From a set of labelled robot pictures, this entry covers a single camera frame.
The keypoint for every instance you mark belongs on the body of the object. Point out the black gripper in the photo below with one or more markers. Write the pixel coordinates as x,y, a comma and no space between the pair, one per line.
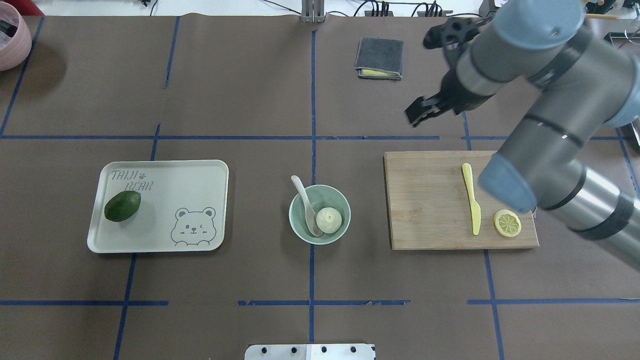
458,92

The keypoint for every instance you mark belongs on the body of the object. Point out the white ceramic spoon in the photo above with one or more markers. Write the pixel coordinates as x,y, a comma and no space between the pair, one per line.
309,212

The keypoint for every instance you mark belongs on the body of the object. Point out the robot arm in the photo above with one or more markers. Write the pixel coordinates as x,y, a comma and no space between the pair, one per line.
585,84

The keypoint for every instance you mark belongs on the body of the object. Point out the green ceramic bowl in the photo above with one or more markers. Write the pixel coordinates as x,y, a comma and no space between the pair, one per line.
321,196

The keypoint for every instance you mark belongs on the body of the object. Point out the pink bowl with ice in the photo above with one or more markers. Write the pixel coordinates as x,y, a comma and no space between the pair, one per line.
13,50

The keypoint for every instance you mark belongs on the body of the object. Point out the bamboo cutting board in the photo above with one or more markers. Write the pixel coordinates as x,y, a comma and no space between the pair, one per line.
428,204

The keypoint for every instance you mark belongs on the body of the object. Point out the yellow plastic knife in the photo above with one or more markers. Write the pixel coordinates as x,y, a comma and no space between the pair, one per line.
475,209

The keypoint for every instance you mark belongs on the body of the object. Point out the single lemon slice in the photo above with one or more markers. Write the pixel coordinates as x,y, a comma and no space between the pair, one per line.
507,223

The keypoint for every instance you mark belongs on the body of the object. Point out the wooden mug tree stand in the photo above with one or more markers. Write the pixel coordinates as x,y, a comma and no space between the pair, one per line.
599,9

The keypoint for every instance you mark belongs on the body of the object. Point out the cream bear tray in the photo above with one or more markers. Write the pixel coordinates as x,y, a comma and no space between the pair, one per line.
183,207

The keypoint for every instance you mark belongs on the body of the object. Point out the green avocado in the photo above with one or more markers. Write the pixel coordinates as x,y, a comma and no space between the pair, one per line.
122,206

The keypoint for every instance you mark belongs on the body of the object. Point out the red bottle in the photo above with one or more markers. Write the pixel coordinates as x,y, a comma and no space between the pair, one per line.
27,8

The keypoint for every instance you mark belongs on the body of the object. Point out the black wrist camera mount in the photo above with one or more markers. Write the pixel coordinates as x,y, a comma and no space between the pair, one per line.
454,36

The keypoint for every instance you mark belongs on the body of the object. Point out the aluminium frame post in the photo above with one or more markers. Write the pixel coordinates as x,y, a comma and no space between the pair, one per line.
313,11

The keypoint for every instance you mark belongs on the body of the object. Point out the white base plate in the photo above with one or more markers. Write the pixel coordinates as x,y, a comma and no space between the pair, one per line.
311,351

